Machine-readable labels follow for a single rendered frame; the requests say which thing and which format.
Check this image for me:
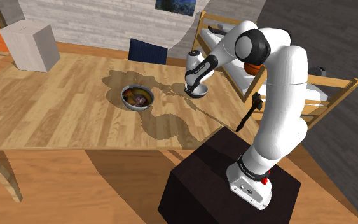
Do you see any wooden table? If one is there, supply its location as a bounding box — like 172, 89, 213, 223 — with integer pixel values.
0, 51, 261, 204

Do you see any grey metal bowl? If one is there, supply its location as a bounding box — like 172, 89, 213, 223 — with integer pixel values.
121, 84, 155, 111

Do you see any wooden frame shelf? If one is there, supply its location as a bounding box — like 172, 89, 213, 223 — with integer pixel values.
191, 10, 358, 131

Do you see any dark robot stand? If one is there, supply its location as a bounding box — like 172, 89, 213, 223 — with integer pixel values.
158, 126, 302, 224

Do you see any dark blue wall picture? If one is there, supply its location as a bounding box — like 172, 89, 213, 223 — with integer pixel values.
155, 0, 197, 17

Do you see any white bowl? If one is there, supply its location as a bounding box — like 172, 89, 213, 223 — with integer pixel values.
184, 83, 209, 99

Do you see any white cardboard box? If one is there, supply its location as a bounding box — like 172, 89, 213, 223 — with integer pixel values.
0, 19, 61, 73

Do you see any black kitchen tool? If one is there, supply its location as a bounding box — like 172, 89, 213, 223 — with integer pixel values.
235, 92, 263, 133

